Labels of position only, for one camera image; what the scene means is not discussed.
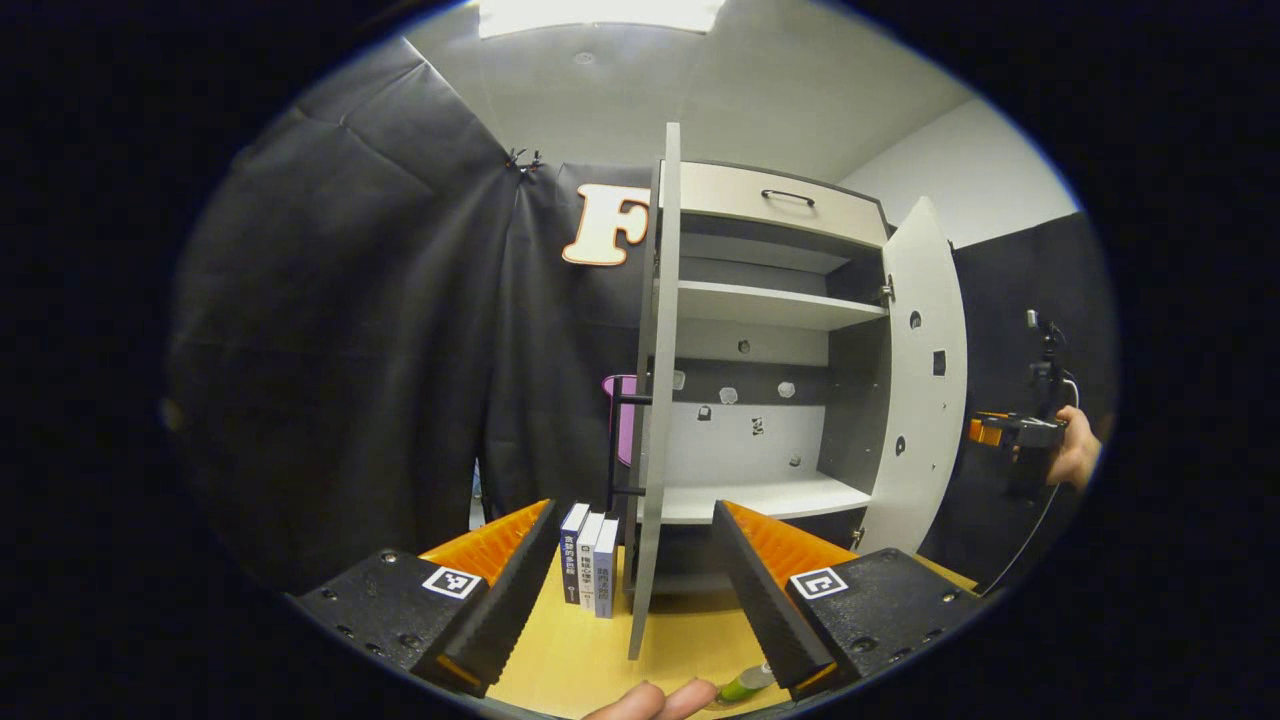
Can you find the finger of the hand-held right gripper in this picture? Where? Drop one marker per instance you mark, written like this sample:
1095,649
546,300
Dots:
988,430

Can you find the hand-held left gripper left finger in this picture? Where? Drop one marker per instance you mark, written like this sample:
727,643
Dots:
520,580

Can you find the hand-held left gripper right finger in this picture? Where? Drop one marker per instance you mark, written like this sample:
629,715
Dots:
760,590

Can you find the white cabinet door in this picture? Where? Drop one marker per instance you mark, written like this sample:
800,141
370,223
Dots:
925,400
660,400

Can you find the green bottle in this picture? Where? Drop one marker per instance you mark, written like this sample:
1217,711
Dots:
745,685

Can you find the white grey cabinet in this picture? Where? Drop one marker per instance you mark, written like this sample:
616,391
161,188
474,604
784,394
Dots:
740,440

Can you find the metal door hinge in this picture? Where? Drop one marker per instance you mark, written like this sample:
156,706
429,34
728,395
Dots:
886,292

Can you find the white cabinet shelf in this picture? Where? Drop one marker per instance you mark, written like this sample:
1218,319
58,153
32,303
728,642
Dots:
760,303

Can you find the white cabinet drawer front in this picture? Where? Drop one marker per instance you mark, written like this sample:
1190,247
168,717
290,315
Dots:
730,195

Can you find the white book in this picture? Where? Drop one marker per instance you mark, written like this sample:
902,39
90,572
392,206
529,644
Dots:
590,565

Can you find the light blue book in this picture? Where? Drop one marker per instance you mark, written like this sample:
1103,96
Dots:
607,570

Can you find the black backdrop cloth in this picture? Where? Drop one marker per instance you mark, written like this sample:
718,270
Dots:
350,350

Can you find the ceiling light panel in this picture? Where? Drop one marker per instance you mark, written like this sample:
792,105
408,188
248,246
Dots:
600,15

